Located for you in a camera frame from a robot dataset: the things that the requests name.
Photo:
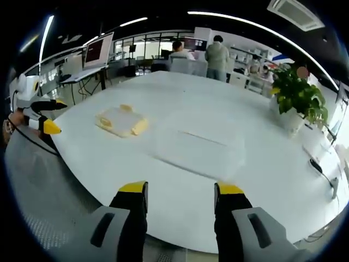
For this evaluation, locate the large display screen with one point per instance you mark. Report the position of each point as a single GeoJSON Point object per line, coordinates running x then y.
{"type": "Point", "coordinates": [98, 50]}

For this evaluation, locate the long ceiling light strip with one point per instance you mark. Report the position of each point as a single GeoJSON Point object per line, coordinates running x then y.
{"type": "Point", "coordinates": [45, 38]}
{"type": "Point", "coordinates": [272, 31]}

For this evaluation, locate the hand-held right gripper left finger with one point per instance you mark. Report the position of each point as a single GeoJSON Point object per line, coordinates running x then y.
{"type": "Point", "coordinates": [128, 218]}

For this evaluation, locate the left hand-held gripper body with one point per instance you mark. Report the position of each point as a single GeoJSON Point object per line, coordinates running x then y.
{"type": "Point", "coordinates": [26, 87]}

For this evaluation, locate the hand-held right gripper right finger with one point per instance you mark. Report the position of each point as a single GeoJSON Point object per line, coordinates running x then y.
{"type": "Point", "coordinates": [234, 218]}

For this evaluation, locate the clear container with yellow clips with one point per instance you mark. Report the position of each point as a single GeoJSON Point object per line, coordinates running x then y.
{"type": "Point", "coordinates": [121, 122]}

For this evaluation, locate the short ceiling light strip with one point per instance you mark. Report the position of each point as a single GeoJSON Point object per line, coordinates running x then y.
{"type": "Point", "coordinates": [133, 21]}

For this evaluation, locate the white side desk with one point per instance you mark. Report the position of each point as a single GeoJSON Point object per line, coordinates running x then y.
{"type": "Point", "coordinates": [81, 75]}

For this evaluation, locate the grey office chair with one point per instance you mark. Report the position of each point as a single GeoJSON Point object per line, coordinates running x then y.
{"type": "Point", "coordinates": [188, 66]}

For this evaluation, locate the person's left hand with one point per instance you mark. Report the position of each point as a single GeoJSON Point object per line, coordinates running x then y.
{"type": "Point", "coordinates": [17, 118]}

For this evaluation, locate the ceiling air vent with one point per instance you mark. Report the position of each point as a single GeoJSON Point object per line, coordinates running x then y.
{"type": "Point", "coordinates": [295, 13]}

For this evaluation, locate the green potted plant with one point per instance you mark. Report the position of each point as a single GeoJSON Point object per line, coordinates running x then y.
{"type": "Point", "coordinates": [297, 92]}

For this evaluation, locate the white plant pot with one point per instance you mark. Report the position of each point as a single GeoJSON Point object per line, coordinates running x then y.
{"type": "Point", "coordinates": [287, 120]}

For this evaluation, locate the clear plastic lid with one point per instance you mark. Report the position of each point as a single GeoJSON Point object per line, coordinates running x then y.
{"type": "Point", "coordinates": [201, 152]}

